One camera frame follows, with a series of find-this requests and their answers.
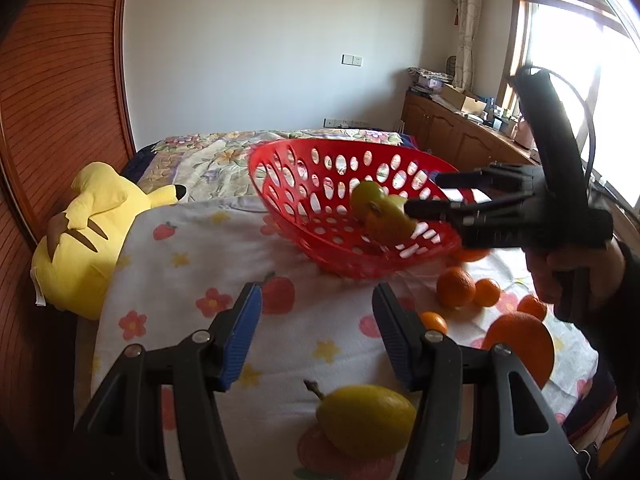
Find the white strawberry print blanket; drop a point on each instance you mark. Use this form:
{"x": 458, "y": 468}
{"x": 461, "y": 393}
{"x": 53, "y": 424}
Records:
{"x": 310, "y": 320}

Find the cardboard box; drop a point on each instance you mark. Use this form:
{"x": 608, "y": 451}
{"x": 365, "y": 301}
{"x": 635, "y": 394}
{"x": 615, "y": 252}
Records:
{"x": 462, "y": 101}

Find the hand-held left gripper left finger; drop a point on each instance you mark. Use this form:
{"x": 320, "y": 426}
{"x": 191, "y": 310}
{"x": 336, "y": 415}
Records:
{"x": 245, "y": 330}

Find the patterned curtain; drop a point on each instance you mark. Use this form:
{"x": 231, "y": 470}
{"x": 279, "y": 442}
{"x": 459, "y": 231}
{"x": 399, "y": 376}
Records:
{"x": 469, "y": 25}

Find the yellow orange citrus fruit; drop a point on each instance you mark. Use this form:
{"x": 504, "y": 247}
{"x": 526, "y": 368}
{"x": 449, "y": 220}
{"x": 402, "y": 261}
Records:
{"x": 387, "y": 226}

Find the wooden headboard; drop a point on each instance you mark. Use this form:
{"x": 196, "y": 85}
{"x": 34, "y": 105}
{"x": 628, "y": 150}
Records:
{"x": 60, "y": 110}

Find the floral bedspread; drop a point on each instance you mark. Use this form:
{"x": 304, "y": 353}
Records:
{"x": 215, "y": 160}

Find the pile of folded cloth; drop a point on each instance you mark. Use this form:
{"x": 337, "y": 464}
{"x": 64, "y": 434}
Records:
{"x": 427, "y": 78}

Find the person's right hand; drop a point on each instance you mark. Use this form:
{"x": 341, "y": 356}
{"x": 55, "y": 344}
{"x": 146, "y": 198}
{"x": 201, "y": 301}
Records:
{"x": 547, "y": 275}

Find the yellow lemon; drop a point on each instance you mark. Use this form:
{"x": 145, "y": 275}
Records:
{"x": 365, "y": 420}

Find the red plastic basket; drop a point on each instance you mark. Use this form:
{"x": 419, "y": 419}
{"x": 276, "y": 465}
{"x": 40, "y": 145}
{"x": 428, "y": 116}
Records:
{"x": 320, "y": 250}

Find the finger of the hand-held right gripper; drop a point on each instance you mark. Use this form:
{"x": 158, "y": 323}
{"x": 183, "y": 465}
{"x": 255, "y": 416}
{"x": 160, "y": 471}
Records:
{"x": 490, "y": 179}
{"x": 445, "y": 210}

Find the green citrus fruit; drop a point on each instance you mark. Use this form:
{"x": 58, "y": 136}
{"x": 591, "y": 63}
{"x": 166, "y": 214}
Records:
{"x": 367, "y": 193}

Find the person's right forearm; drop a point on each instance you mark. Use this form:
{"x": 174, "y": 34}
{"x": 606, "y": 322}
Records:
{"x": 620, "y": 350}

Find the white wall power outlet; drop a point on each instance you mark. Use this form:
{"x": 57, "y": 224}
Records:
{"x": 345, "y": 123}

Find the yellow plush toy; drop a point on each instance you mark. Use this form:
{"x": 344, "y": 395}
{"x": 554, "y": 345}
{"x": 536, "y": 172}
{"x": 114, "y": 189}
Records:
{"x": 85, "y": 240}

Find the small tangerine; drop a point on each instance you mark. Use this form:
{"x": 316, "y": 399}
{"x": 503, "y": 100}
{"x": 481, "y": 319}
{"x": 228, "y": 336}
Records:
{"x": 487, "y": 293}
{"x": 470, "y": 255}
{"x": 434, "y": 322}
{"x": 531, "y": 307}
{"x": 455, "y": 287}

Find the white wall switch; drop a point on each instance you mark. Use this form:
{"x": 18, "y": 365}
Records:
{"x": 352, "y": 60}

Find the large orange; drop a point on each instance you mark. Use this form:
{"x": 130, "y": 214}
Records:
{"x": 520, "y": 347}

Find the wooden frame window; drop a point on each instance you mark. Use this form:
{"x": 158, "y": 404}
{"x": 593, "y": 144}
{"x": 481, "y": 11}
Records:
{"x": 560, "y": 45}

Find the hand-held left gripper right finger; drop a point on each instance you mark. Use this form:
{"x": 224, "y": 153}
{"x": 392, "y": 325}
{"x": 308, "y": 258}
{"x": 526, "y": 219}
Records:
{"x": 392, "y": 330}

